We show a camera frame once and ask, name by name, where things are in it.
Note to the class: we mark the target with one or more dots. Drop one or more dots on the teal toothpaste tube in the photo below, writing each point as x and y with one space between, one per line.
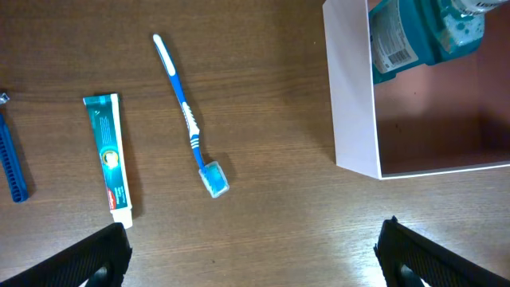
104 117

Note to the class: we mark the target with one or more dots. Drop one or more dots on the white cardboard box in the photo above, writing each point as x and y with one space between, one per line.
429 120

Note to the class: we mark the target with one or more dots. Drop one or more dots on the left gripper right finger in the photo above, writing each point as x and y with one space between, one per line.
407 258

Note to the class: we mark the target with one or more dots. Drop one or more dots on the blue mouthwash bottle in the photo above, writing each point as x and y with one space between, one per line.
408 33

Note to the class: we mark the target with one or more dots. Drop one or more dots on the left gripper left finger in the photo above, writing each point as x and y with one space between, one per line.
101 259

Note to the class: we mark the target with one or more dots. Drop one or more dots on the blue white toothbrush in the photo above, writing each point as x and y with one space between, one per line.
212 175

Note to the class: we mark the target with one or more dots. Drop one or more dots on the blue disposable razor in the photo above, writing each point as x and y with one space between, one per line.
10 160

